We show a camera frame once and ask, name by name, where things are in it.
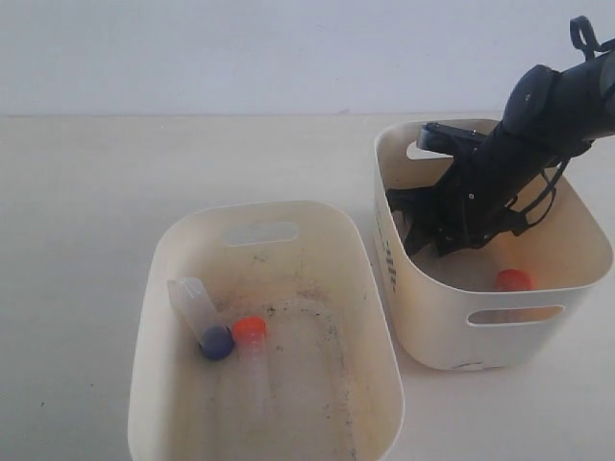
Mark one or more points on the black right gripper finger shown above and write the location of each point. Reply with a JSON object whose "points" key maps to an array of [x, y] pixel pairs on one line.
{"points": [[417, 204], [421, 236]]}

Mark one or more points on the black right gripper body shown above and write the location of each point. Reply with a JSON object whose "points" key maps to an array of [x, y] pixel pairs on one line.
{"points": [[473, 196]]}

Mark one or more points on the blue capped clear tube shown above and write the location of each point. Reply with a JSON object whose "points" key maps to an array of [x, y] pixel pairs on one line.
{"points": [[189, 297]]}

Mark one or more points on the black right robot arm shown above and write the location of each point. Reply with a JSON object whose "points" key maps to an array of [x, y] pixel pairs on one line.
{"points": [[566, 110]]}

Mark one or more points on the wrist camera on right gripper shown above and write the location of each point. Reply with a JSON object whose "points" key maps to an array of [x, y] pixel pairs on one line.
{"points": [[448, 140]]}

